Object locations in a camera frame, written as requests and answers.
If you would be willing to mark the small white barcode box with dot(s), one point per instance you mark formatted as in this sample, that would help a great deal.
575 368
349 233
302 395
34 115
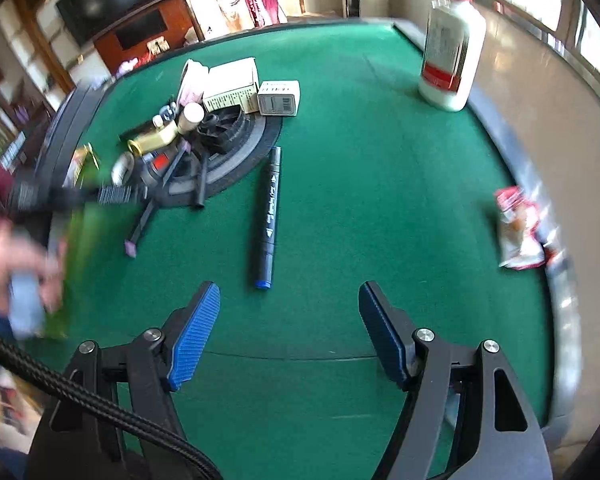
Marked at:
280 100

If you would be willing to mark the red white snack packet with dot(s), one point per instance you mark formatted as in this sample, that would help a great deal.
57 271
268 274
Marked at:
517 230

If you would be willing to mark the black marker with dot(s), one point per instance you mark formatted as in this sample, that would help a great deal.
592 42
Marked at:
270 210

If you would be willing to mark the white bottle red label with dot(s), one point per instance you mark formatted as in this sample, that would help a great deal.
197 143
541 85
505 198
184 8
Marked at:
445 60

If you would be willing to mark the person's left hand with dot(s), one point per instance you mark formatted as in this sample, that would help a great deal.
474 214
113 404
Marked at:
10 255

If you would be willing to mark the brown wooden tv cabinet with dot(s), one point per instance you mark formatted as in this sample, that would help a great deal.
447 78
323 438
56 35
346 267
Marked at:
180 15

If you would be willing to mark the black plastic reel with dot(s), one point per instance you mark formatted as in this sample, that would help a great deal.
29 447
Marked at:
220 127

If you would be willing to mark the gold-rimmed white cardboard box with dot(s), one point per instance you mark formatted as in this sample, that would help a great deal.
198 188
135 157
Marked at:
75 260

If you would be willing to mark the pink cartoon pencil case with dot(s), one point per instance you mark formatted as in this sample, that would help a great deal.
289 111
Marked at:
192 82

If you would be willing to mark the wooden chair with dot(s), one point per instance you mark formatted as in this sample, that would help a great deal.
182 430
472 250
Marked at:
227 0

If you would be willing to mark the beige medicine box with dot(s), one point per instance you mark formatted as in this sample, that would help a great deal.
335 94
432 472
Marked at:
230 85

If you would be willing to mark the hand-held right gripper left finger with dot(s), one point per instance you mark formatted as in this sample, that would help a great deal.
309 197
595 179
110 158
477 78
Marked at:
195 335

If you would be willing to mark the round table centre console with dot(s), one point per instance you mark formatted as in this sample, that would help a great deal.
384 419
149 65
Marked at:
250 145

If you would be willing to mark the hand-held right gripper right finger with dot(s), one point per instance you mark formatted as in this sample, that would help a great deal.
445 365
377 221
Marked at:
380 335

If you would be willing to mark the black tube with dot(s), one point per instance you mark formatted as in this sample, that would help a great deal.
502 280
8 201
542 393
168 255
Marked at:
202 185

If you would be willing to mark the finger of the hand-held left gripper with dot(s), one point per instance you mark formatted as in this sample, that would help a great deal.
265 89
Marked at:
115 194

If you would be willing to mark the yellow tube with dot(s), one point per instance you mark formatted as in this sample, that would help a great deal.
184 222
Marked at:
155 140

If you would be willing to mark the wooden wall shelf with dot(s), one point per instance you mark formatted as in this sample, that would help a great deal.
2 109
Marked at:
30 35

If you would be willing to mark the silver metal anchor bolt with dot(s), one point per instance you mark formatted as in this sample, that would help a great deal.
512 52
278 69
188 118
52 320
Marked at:
170 110

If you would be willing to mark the black pen with pink end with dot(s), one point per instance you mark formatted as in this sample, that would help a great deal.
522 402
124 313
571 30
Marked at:
145 217

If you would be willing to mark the white pill bottle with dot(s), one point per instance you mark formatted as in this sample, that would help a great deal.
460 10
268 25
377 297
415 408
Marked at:
190 115

